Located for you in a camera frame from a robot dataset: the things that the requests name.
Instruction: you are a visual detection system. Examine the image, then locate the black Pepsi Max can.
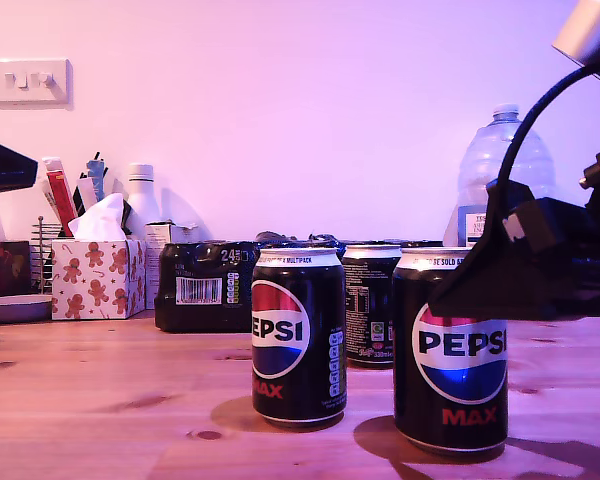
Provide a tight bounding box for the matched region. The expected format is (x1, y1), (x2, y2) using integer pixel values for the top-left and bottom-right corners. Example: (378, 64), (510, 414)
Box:
(392, 246), (510, 454)
(251, 247), (348, 429)
(340, 243), (404, 370)

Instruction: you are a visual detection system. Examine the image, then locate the black Pepsi Max multipack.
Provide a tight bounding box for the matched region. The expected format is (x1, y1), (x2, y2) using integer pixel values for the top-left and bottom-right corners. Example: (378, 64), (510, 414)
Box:
(153, 230), (446, 334)

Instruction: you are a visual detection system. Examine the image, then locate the white slim packet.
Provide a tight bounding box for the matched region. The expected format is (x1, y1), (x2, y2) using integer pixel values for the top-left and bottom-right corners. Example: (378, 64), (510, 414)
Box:
(38, 175), (61, 219)

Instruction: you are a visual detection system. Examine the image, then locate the red and white tube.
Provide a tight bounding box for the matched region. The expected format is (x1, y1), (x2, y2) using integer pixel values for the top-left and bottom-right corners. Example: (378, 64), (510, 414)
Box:
(41, 156), (79, 237)

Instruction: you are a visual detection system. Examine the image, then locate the black and white striped tube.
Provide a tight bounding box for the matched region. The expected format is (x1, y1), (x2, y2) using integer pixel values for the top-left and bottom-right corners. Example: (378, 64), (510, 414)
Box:
(74, 172), (97, 216)

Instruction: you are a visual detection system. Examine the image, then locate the blue and white tube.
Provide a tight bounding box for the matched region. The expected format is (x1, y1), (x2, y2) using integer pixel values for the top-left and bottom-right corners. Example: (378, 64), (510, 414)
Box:
(84, 151), (109, 201)

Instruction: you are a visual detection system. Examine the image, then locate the dark box with red print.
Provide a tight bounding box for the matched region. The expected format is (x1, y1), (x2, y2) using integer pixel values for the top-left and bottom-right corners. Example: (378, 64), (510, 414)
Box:
(0, 240), (31, 299)

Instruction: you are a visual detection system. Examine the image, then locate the white tissue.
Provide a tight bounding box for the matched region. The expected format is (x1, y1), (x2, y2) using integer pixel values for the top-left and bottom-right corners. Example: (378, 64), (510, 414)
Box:
(67, 192), (128, 241)

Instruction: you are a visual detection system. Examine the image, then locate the large clear water bottle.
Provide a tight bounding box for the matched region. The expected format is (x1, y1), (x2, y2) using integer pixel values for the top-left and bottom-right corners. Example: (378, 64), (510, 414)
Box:
(457, 103), (556, 249)

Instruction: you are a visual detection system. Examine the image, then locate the white insulated bottle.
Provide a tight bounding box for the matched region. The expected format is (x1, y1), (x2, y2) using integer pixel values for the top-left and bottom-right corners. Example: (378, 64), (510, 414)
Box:
(123, 162), (162, 241)

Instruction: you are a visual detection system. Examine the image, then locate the grey plate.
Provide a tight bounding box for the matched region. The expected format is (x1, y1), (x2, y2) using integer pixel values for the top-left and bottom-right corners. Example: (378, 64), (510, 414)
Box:
(0, 293), (53, 324)

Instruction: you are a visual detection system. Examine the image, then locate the gingerbread print tissue box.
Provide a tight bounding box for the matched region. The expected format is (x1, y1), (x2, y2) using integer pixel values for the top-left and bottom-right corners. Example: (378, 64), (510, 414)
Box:
(50, 238), (147, 320)

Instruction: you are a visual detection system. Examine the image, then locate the small white carton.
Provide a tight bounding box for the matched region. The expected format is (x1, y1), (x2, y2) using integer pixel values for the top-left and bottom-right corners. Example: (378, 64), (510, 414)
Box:
(143, 221), (200, 310)

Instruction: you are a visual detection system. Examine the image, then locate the metal wire holder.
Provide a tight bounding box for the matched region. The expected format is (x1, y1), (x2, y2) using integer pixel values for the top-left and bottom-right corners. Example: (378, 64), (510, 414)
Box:
(29, 215), (74, 294)

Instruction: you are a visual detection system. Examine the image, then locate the white wall light switch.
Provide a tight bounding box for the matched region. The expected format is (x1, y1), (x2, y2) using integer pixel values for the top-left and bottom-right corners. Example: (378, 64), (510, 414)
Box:
(0, 58), (74, 106)

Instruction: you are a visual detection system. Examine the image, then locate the black round camera cable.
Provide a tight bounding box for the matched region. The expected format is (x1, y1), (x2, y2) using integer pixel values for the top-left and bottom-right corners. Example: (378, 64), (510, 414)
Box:
(493, 62), (600, 211)

